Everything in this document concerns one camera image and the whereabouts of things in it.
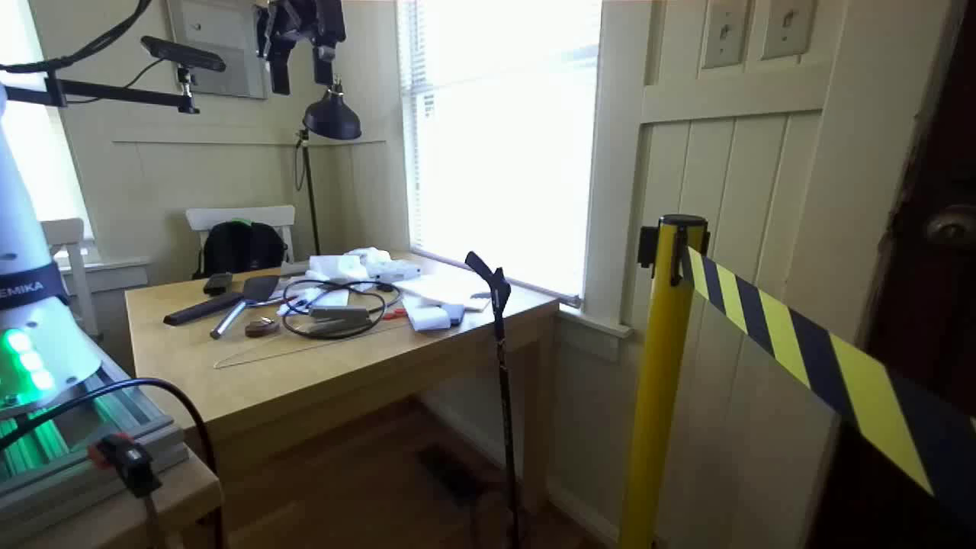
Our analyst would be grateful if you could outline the metal door knob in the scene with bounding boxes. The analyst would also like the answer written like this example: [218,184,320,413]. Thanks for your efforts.
[920,203,976,253]

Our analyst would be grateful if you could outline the white wooden furniture piece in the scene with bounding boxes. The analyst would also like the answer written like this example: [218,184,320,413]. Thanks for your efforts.
[40,217,156,343]

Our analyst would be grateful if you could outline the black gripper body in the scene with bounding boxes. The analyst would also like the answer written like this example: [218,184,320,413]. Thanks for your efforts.
[266,0,347,49]

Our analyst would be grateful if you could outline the white wooden chair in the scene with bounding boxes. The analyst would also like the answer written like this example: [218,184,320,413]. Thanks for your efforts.
[184,203,298,274]

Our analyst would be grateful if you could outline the light wooden desk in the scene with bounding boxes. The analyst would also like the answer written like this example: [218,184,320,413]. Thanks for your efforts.
[122,250,560,549]

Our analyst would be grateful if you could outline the beige wall switch plate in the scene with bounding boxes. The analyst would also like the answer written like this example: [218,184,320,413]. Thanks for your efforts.
[759,0,821,64]
[701,0,756,73]

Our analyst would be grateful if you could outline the yellow black barrier tape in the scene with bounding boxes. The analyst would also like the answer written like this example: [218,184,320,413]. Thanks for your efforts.
[682,243,976,525]

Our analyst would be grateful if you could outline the orange black clamp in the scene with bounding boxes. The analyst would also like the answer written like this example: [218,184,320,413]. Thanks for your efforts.
[88,434,166,502]

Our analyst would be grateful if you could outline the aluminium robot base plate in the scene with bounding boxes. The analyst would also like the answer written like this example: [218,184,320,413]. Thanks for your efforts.
[0,365,191,531]

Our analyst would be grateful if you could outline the black handled tool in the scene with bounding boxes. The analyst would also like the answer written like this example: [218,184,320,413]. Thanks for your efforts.
[208,274,285,343]

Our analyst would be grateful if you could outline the black backpack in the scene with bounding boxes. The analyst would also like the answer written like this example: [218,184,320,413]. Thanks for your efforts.
[194,219,289,280]

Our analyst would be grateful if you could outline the black looping floor cable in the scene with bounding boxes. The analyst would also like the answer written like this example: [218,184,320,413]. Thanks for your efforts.
[0,375,228,549]

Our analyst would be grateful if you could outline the small black block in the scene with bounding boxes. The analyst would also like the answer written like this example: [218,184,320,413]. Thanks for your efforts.
[201,270,238,299]

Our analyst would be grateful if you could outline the black camera cable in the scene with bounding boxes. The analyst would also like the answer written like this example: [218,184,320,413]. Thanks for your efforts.
[0,0,156,77]

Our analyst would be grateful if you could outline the black stereo camera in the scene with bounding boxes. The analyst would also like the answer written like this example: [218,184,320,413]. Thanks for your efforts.
[138,35,228,77]

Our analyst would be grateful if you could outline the black lamp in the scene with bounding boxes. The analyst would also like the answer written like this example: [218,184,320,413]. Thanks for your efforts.
[294,86,367,255]

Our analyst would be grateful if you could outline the smooth folded white cloth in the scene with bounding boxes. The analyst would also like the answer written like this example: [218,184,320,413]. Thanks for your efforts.
[401,290,470,336]

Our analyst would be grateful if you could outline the crumpled white cloth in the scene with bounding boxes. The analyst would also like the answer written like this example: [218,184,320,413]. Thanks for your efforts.
[301,243,424,288]

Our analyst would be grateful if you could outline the yellow stanchion post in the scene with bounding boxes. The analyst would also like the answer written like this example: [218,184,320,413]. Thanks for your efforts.
[615,210,712,549]

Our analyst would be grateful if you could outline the grey wall panel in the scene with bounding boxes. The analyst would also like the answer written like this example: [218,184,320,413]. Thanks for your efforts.
[162,0,276,104]

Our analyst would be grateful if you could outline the black tripod stand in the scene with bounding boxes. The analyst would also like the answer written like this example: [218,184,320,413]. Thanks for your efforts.
[463,250,527,549]

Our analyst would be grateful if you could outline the dark floor vent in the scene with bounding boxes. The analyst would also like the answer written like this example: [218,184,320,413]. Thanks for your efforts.
[413,441,502,511]

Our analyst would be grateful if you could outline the white window blinds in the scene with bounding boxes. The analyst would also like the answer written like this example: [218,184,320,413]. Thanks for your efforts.
[401,0,604,299]

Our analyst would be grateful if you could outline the small round metal object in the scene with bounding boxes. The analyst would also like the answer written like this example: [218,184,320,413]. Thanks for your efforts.
[240,314,285,343]

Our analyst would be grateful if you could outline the long black flat bar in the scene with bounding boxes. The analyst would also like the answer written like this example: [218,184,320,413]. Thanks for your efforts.
[162,290,248,331]

